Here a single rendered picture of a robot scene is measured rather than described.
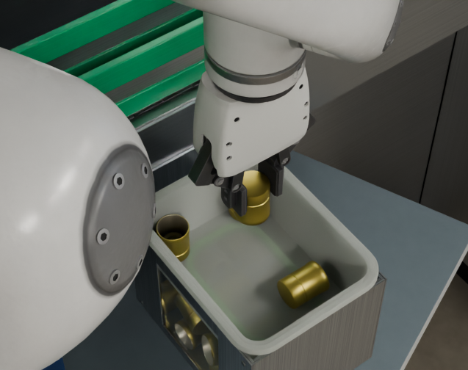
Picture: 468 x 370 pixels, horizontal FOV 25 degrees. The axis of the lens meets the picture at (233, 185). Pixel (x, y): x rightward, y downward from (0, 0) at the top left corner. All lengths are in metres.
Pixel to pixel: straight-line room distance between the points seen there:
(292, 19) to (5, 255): 0.37
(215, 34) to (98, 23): 0.33
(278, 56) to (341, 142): 1.03
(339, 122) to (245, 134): 0.91
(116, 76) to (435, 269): 0.53
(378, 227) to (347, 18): 0.74
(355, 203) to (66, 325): 1.08
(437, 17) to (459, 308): 1.02
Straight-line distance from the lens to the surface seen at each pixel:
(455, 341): 2.25
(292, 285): 1.10
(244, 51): 0.83
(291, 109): 0.93
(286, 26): 0.70
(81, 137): 0.38
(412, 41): 1.39
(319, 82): 1.30
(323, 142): 1.82
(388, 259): 1.41
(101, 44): 1.17
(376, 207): 1.46
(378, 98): 1.85
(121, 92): 1.12
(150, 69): 1.12
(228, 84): 0.87
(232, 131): 0.90
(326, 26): 0.71
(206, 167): 0.94
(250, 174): 1.02
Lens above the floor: 1.89
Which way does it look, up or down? 51 degrees down
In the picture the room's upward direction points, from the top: straight up
